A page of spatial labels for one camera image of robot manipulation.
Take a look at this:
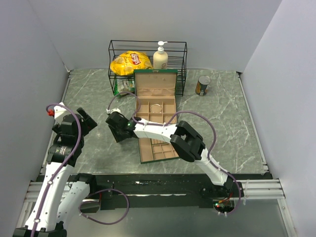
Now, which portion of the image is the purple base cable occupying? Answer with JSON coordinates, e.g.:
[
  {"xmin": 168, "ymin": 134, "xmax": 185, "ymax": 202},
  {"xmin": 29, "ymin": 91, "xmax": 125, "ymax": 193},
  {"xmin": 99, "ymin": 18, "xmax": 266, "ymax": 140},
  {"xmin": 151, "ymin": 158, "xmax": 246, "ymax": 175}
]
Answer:
[{"xmin": 78, "ymin": 189, "xmax": 130, "ymax": 225}]

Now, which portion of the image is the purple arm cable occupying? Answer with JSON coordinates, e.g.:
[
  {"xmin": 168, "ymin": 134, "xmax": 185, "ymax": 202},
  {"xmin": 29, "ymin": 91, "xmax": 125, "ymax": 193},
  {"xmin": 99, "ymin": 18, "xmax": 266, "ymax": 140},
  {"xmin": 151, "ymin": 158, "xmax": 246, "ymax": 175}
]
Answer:
[
  {"xmin": 29, "ymin": 103, "xmax": 82, "ymax": 237},
  {"xmin": 106, "ymin": 91, "xmax": 242, "ymax": 213}
]

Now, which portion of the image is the green jewelry tray insert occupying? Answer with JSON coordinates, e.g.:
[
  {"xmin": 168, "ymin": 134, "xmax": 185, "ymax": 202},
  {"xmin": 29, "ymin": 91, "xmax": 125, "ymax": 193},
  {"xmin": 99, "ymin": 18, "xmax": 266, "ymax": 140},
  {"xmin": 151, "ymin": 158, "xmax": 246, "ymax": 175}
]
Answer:
[{"xmin": 138, "ymin": 138, "xmax": 179, "ymax": 164}]

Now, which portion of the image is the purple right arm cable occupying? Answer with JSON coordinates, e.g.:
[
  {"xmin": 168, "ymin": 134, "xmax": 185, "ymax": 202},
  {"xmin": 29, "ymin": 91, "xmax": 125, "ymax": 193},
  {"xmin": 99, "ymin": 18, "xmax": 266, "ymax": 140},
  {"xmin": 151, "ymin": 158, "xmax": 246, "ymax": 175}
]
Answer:
[{"xmin": 106, "ymin": 91, "xmax": 242, "ymax": 213}]

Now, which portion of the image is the green snack bag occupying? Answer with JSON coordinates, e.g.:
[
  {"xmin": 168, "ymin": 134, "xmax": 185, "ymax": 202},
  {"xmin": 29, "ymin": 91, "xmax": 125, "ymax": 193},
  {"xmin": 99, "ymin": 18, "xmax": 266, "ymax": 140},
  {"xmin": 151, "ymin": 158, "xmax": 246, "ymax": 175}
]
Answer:
[{"xmin": 114, "ymin": 78, "xmax": 135, "ymax": 96}]

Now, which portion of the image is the cream lotion pump bottle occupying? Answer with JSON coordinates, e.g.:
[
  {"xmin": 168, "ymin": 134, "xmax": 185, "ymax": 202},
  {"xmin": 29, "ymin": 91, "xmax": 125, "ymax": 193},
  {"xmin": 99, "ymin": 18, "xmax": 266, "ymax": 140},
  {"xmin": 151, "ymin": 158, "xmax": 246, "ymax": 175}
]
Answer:
[{"xmin": 153, "ymin": 41, "xmax": 168, "ymax": 69}]

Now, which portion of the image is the yellow chips bag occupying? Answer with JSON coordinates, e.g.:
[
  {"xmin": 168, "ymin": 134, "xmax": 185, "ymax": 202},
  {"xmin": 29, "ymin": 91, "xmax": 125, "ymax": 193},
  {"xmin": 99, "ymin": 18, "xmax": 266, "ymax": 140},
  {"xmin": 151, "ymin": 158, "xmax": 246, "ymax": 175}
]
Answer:
[{"xmin": 110, "ymin": 51, "xmax": 153, "ymax": 76}]

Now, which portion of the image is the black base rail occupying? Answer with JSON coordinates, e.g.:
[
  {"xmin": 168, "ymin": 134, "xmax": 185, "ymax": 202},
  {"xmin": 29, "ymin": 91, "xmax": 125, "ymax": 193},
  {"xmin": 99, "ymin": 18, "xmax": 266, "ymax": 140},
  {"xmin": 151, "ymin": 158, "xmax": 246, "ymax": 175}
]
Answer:
[{"xmin": 36, "ymin": 172, "xmax": 247, "ymax": 210}]

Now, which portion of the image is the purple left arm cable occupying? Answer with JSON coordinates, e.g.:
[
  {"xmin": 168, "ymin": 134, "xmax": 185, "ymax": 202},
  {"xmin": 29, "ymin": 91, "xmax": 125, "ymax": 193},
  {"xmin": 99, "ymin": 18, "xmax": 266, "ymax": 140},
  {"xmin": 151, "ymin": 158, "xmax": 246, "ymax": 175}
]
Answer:
[{"xmin": 29, "ymin": 103, "xmax": 82, "ymax": 237}]

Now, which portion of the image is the yellow food can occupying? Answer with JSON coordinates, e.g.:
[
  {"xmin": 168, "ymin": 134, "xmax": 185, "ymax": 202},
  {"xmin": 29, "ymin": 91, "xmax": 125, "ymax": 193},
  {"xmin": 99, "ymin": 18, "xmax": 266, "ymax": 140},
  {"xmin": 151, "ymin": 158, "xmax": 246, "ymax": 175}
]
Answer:
[{"xmin": 195, "ymin": 75, "xmax": 211, "ymax": 96}]

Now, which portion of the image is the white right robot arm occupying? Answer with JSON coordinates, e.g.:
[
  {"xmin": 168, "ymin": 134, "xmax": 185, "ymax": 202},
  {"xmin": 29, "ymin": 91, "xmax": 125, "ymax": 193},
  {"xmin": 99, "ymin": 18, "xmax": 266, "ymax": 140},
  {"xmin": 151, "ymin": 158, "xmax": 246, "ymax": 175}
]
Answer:
[{"xmin": 106, "ymin": 110, "xmax": 241, "ymax": 197}]

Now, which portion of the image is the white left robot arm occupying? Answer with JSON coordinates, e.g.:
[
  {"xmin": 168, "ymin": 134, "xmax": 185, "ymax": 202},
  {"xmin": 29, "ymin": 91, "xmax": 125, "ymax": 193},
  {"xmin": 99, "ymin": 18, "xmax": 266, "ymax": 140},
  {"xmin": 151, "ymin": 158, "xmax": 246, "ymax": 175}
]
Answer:
[{"xmin": 13, "ymin": 103, "xmax": 98, "ymax": 237}]

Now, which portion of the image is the black wire rack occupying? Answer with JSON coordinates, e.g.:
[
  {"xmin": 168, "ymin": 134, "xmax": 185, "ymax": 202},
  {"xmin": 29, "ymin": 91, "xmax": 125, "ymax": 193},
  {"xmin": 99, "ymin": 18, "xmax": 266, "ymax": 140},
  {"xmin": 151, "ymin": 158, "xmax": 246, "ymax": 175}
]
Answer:
[{"xmin": 108, "ymin": 39, "xmax": 188, "ymax": 95}]

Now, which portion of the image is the green jewelry box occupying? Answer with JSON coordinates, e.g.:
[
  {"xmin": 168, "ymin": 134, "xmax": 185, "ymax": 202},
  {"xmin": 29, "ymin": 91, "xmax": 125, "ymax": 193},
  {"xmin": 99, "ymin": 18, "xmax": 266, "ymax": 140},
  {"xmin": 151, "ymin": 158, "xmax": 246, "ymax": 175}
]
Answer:
[{"xmin": 134, "ymin": 69, "xmax": 178, "ymax": 123}]

